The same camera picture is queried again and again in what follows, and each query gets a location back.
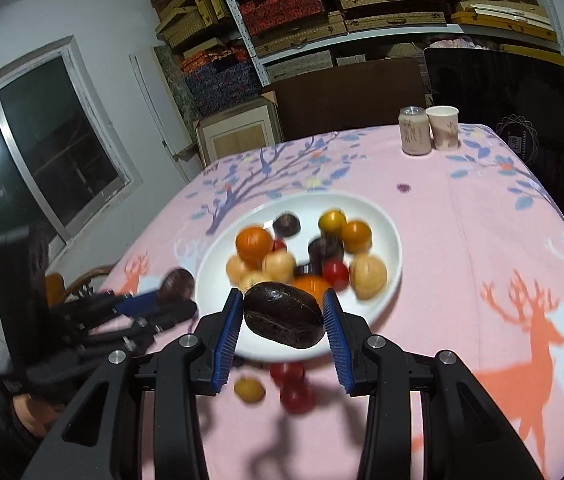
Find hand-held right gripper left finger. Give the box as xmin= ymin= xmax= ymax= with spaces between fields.
xmin=19 ymin=287 xmax=244 ymax=480

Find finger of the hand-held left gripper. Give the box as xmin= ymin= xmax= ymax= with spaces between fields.
xmin=87 ymin=300 xmax=198 ymax=348
xmin=62 ymin=287 xmax=164 ymax=327

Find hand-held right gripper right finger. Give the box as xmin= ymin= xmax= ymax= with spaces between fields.
xmin=323 ymin=288 xmax=545 ymax=480

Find dark brown round fruit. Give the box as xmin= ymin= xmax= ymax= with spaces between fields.
xmin=272 ymin=213 xmax=301 ymax=238
xmin=158 ymin=267 xmax=195 ymax=305

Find wrinkled dark brown fruit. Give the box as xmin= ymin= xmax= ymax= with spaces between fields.
xmin=243 ymin=281 xmax=324 ymax=349

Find large pale orange fruit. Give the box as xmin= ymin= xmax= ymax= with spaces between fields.
xmin=349 ymin=254 xmax=389 ymax=301

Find large orange citrus fruit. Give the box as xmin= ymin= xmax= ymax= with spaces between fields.
xmin=235 ymin=226 xmax=274 ymax=266

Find small orange citrus fruit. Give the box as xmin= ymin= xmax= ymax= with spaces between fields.
xmin=342 ymin=220 xmax=373 ymax=255

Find white plate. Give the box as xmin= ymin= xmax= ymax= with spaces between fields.
xmin=196 ymin=191 xmax=404 ymax=363

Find yellow citrus fruit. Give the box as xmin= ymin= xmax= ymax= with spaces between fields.
xmin=318 ymin=209 xmax=348 ymax=236

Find person's left hand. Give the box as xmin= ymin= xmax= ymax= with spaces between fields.
xmin=12 ymin=394 xmax=60 ymax=436

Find small yellow-orange fruit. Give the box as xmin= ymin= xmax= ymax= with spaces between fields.
xmin=233 ymin=377 xmax=266 ymax=403

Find wooden chair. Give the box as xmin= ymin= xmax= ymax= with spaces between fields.
xmin=44 ymin=265 xmax=118 ymax=311

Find white framed window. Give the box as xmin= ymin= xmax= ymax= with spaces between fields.
xmin=0 ymin=35 xmax=145 ymax=286

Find pink printed tablecloth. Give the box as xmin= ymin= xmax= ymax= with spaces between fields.
xmin=97 ymin=124 xmax=564 ymax=480

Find wood framed cardboard box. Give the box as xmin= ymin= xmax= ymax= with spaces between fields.
xmin=194 ymin=92 xmax=283 ymax=168

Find white leaning strip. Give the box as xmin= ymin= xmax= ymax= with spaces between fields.
xmin=129 ymin=52 xmax=203 ymax=183

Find pink drink can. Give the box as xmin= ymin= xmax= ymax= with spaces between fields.
xmin=398 ymin=106 xmax=433 ymax=156

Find blue patterned box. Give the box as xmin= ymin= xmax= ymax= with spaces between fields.
xmin=184 ymin=62 xmax=263 ymax=118

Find mottled grey board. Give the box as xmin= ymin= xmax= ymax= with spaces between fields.
xmin=153 ymin=45 xmax=203 ymax=121

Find printed paper cup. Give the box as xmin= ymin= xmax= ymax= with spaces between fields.
xmin=425 ymin=105 xmax=460 ymax=151

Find brown board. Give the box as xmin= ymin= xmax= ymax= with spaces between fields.
xmin=262 ymin=57 xmax=428 ymax=141

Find orange patterned box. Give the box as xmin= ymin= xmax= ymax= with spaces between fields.
xmin=179 ymin=47 xmax=250 ymax=73

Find white metal shelf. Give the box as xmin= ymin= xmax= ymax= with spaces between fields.
xmin=207 ymin=0 xmax=564 ymax=86

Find dark chairs behind table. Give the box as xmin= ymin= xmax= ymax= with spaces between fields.
xmin=422 ymin=45 xmax=564 ymax=171

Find pink cloth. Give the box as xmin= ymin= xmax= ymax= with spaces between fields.
xmin=419 ymin=34 xmax=503 ymax=51

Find thick red patterned box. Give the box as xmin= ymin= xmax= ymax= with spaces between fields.
xmin=237 ymin=0 xmax=328 ymax=36

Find stack of woven straw boxes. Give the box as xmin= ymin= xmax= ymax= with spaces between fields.
xmin=149 ymin=0 xmax=538 ymax=58

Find stack of yellow flat boxes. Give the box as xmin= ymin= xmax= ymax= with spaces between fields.
xmin=449 ymin=0 xmax=560 ymax=43

